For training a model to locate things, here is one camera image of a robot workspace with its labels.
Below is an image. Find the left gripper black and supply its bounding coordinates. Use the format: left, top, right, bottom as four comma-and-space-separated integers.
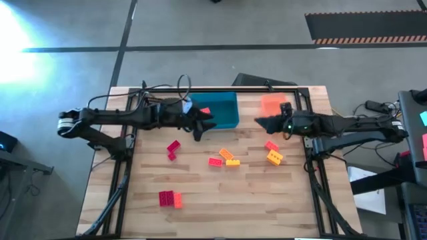
181, 107, 218, 142

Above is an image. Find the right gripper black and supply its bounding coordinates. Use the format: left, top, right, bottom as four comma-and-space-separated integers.
255, 110, 323, 137

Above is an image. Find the amber toy brick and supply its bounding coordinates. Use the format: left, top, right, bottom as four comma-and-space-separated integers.
266, 149, 284, 167

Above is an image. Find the orange toy brick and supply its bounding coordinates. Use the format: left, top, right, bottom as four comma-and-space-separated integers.
219, 148, 235, 161

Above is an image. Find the translucent pink plastic bin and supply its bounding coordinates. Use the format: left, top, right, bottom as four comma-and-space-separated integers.
260, 92, 291, 117

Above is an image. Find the blue plastic bin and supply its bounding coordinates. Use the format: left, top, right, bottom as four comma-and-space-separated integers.
187, 91, 240, 130

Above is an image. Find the black power strip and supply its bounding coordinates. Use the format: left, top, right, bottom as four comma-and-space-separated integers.
364, 99, 392, 115

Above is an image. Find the black floor tape line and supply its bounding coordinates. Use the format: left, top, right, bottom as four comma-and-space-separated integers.
109, 0, 139, 88

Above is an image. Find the black desk beam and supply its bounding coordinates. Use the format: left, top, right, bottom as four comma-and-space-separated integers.
350, 166, 418, 196

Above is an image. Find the white paper sheet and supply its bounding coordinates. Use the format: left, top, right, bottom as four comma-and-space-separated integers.
346, 165, 388, 216

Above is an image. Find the black hazard-striped floor mat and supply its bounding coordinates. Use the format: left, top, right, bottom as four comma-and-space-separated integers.
304, 9, 427, 45

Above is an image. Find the dark grey desk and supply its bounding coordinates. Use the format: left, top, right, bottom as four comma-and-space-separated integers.
398, 89, 427, 188

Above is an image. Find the black object on desk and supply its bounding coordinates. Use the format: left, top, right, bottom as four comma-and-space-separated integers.
410, 87, 427, 106

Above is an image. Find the dark laptop with keyboard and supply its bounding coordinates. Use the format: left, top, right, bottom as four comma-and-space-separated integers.
400, 181, 427, 240

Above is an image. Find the grey side desk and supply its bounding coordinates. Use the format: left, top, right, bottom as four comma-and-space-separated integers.
0, 149, 55, 240

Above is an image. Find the black device with blue light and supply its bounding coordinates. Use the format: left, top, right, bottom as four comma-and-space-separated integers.
0, 130, 19, 154

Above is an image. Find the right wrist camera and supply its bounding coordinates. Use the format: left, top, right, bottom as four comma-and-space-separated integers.
280, 102, 294, 118

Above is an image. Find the black aluminium rig frame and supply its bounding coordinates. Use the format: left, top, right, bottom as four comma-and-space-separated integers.
75, 87, 363, 239

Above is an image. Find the black cable loop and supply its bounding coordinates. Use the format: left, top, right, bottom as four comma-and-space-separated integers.
176, 73, 192, 101

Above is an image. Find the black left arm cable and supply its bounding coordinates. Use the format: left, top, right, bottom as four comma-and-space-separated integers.
87, 83, 174, 109

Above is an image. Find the black cable bundle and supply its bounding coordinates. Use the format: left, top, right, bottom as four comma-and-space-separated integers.
343, 99, 404, 169

